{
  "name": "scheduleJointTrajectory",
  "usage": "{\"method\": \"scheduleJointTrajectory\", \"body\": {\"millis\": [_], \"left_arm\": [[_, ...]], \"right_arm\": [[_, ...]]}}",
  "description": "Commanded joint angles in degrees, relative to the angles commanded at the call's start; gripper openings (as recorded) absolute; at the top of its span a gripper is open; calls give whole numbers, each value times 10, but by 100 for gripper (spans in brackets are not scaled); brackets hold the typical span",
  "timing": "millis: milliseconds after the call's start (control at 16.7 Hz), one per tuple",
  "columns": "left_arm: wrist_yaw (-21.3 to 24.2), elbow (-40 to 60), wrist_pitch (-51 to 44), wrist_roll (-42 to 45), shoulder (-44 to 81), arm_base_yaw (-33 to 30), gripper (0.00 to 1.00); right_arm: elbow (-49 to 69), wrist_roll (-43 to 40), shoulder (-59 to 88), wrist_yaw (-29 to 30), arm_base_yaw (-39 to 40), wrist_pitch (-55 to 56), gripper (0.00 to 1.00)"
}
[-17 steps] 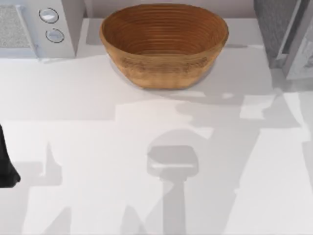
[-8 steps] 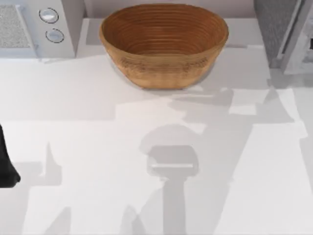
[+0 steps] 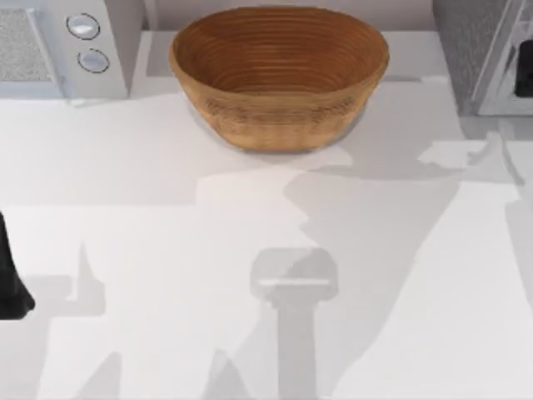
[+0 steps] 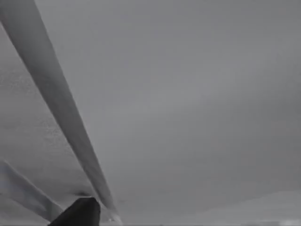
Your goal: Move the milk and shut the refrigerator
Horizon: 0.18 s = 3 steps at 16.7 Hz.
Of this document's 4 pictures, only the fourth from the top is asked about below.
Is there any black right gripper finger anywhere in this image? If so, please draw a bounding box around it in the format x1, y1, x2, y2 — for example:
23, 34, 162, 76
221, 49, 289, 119
48, 196, 102, 226

